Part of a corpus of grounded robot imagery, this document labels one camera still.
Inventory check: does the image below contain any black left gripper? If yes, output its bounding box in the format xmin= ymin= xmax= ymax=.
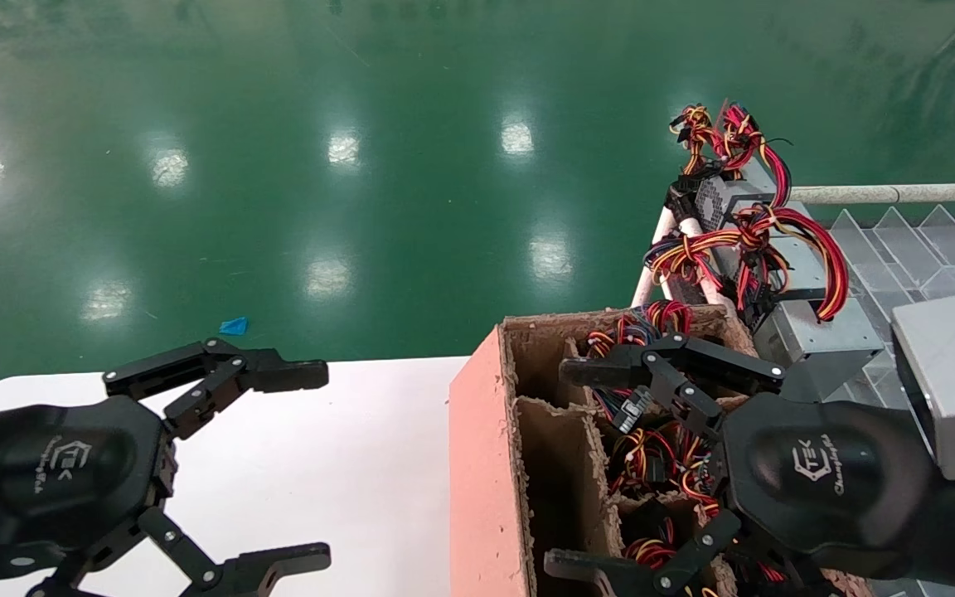
xmin=0 ymin=337 xmax=332 ymax=597

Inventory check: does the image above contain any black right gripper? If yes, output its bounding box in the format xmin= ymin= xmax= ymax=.
xmin=544 ymin=333 xmax=939 ymax=597

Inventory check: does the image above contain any cardboard box with dividers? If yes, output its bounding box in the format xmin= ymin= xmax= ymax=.
xmin=448 ymin=303 xmax=872 ymax=597

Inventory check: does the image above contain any black pipe joint clamp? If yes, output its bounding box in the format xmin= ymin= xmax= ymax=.
xmin=667 ymin=182 xmax=700 ymax=218

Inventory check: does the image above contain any clear acrylic divider rack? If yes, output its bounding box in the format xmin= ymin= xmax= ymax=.
xmin=809 ymin=203 xmax=955 ymax=597

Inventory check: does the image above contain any long white rack pipe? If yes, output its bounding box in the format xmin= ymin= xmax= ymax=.
xmin=788 ymin=182 xmax=955 ymax=206

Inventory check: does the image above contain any power supply cable bundle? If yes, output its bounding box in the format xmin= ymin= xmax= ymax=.
xmin=623 ymin=518 xmax=719 ymax=597
xmin=608 ymin=419 xmax=723 ymax=511
xmin=585 ymin=300 xmax=694 ymax=436

